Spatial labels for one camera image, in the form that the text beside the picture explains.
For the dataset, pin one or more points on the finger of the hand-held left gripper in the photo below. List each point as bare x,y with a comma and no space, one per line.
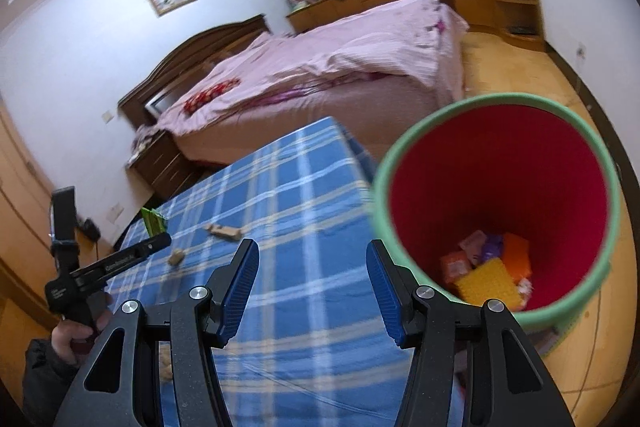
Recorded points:
157,243

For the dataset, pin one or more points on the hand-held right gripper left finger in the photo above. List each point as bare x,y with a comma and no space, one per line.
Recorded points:
240,292

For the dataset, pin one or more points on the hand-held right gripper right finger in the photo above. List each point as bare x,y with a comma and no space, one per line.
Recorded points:
385,292

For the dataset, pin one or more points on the orange snack packet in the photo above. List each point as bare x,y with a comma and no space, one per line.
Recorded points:
455,266

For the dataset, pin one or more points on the pink snack packet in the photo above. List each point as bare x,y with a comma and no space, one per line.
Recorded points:
472,244

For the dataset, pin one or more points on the yellow studded block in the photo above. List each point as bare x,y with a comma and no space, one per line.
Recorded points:
487,284

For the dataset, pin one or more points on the purple packet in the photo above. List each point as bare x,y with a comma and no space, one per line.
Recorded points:
492,248

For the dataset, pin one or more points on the orange block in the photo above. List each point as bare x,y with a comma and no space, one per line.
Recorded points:
517,254

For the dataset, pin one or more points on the pink and white wrapper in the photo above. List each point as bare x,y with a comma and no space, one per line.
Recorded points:
524,287

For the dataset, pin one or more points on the red bin with green rim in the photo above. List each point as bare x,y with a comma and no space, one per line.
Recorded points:
500,167

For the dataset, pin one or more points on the person's left forearm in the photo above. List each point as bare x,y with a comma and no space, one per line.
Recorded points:
45,382

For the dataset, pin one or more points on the person's left hand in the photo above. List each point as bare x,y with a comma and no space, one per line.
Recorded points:
67,338

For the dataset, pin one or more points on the green packet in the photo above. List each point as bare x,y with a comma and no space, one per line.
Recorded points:
152,221

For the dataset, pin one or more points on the small wooden block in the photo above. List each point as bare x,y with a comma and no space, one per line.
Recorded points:
176,257

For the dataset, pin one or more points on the black charger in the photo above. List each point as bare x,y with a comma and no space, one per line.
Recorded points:
91,229

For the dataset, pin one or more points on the wooden wardrobe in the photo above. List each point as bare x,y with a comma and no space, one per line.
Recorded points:
20,217

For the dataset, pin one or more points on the long wooden block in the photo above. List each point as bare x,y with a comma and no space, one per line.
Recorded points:
224,231

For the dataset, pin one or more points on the dark wooden nightstand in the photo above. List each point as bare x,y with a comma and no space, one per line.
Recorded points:
165,164

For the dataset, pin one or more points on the blue plaid table cloth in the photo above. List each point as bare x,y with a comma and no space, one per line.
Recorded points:
300,207

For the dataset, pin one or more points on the pink cloth on nightstand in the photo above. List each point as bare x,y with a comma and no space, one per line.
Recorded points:
145,138

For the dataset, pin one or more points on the red floral pillow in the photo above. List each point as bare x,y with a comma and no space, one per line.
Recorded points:
210,96

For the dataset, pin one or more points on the bed with pink quilt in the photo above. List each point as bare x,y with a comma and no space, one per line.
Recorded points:
350,109

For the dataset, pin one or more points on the dark wooden headboard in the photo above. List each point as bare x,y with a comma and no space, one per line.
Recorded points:
200,44

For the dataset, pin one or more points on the pink checked quilt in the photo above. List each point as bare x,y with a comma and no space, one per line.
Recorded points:
350,47

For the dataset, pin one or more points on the row of books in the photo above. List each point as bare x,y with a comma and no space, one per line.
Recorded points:
300,0

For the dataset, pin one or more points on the flat black box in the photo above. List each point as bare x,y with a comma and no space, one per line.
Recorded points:
521,30

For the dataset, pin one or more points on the wooden corner shelf unit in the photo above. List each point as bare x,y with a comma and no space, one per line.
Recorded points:
510,14

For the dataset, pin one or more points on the low white wall socket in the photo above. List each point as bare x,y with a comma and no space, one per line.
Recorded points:
117,212

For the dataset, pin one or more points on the white wall switch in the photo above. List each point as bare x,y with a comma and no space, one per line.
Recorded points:
107,116

